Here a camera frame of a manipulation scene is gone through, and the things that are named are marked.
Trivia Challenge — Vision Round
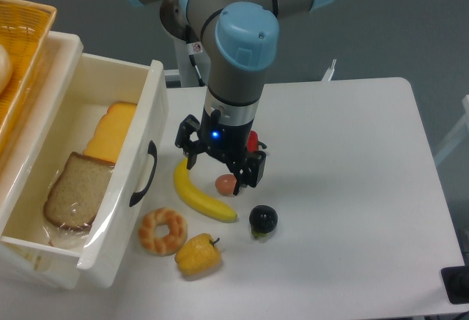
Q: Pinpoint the white bun in basket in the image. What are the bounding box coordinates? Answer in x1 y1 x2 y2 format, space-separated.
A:
0 45 13 93

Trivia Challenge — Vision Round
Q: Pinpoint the glazed ring donut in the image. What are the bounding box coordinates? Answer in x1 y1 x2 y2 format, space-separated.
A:
138 207 188 256

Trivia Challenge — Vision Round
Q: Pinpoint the brown bread slice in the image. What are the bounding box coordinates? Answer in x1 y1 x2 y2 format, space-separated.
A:
43 152 114 231

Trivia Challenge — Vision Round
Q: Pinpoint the white frame at right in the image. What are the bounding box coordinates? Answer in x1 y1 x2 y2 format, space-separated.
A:
433 95 468 167

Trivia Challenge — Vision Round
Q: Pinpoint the orange wicker basket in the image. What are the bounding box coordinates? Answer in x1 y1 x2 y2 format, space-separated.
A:
1 0 56 150

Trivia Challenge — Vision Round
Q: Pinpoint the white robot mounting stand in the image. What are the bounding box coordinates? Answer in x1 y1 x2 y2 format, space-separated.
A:
169 38 210 87

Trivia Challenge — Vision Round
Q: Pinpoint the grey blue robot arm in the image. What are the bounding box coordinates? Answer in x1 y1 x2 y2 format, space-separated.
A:
129 0 334 191

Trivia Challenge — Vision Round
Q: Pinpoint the black drawer handle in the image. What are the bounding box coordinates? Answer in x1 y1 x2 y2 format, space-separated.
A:
129 141 158 207

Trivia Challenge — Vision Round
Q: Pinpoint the yellow bell pepper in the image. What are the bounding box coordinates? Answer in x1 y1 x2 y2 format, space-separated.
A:
174 233 222 276

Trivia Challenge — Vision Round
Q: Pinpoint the red pepper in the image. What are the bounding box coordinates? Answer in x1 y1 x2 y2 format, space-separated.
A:
246 130 267 152

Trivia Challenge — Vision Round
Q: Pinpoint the brown egg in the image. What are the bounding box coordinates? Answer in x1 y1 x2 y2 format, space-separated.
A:
215 174 236 196

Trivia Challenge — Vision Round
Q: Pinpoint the black device at table edge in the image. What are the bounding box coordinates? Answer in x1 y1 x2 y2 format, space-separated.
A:
440 266 468 305

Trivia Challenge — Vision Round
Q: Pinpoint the yellow banana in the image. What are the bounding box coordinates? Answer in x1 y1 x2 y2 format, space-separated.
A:
173 158 237 223

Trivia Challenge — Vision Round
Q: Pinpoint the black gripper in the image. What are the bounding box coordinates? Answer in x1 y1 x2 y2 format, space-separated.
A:
174 114 267 196

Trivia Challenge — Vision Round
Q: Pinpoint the dark purple eggplant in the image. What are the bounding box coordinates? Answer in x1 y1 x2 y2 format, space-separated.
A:
249 205 278 239

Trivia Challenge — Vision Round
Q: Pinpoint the white plastic drawer box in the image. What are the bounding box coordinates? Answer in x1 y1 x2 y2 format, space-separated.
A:
1 31 169 289

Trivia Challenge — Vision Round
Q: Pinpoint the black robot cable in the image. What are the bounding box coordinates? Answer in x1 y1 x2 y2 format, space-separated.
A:
185 26 206 87

